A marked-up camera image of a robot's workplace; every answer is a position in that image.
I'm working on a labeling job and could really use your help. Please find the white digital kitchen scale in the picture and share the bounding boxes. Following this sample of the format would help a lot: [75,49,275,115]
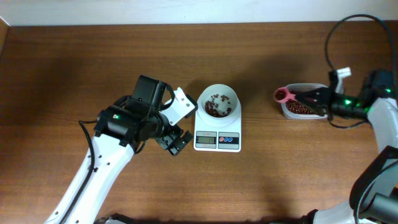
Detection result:
[193,104,243,152]

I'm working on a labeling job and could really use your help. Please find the left black cable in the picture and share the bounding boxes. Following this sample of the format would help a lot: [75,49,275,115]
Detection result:
[58,119,98,224]

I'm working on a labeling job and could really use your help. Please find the red adzuki beans pile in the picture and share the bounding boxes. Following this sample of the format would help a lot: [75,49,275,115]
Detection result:
[285,100,313,115]

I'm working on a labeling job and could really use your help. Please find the beans in white bowl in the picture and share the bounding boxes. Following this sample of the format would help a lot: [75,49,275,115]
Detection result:
[205,94,233,118]

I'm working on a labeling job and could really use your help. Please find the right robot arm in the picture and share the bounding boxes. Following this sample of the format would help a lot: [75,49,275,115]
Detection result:
[295,70,397,223]

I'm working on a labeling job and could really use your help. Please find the clear plastic bean container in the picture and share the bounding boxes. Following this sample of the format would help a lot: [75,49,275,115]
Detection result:
[281,83,328,120]

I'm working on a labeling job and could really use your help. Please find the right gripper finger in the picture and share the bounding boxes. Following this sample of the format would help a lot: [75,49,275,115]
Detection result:
[298,98,327,116]
[295,87,330,101]

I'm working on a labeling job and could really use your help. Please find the white round bowl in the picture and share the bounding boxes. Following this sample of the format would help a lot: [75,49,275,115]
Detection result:
[197,84,240,118]

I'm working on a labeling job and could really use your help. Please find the pink measuring scoop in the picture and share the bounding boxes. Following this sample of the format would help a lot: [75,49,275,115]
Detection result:
[274,87,296,104]

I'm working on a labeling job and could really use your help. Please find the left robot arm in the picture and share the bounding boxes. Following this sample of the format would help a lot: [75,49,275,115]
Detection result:
[46,75,198,223]

